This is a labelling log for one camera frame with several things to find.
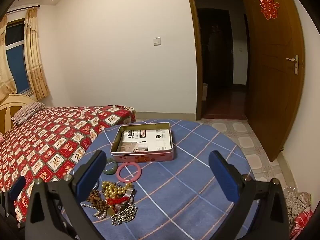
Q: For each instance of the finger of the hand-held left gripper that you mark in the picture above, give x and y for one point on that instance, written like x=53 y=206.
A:
x=17 y=187

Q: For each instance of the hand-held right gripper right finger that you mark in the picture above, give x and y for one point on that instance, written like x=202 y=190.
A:
x=222 y=177

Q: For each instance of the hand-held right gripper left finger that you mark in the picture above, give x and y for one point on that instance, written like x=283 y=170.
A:
x=91 y=175

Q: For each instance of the thin silver bangle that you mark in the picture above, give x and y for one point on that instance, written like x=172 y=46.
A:
x=96 y=185

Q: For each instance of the pink bangle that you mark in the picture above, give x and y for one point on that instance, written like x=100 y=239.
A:
x=120 y=176

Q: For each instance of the silver wristwatch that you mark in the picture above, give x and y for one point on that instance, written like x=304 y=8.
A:
x=130 y=193

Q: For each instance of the pink tin box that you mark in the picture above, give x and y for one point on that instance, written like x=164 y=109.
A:
x=142 y=156

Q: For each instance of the green jade bangle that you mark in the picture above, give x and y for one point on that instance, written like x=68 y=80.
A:
x=111 y=171

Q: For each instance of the blue plaid tablecloth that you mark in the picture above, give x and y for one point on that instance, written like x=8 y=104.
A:
x=185 y=192

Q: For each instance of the red patterned bedspread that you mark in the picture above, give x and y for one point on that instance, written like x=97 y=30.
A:
x=50 y=142

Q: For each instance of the printed paper leaflet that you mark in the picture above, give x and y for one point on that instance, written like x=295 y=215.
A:
x=152 y=140

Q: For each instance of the striped pillow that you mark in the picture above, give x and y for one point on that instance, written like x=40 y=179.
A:
x=27 y=111

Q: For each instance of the grey patterned bag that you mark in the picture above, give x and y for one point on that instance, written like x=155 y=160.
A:
x=297 y=200

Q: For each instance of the cream wooden headboard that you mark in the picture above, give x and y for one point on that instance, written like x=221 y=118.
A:
x=10 y=105

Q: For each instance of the hallway cardboard box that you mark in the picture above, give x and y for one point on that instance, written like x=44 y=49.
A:
x=205 y=92

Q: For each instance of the red plaid bag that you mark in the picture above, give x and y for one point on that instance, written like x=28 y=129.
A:
x=302 y=222

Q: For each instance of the brown wooden door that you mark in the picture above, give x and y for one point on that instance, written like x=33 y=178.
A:
x=270 y=80

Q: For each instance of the beige floral curtain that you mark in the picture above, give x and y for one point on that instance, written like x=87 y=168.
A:
x=6 y=75
x=35 y=60

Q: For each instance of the window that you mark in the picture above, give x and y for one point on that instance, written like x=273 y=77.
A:
x=18 y=62

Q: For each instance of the red paper door decoration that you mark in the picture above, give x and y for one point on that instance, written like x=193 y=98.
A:
x=268 y=5

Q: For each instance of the dark curtain rod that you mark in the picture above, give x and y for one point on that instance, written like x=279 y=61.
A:
x=22 y=8

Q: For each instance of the brown wooden door frame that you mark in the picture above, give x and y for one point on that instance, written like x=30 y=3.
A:
x=196 y=55

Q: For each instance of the white light switch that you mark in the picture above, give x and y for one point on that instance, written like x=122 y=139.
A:
x=157 y=41

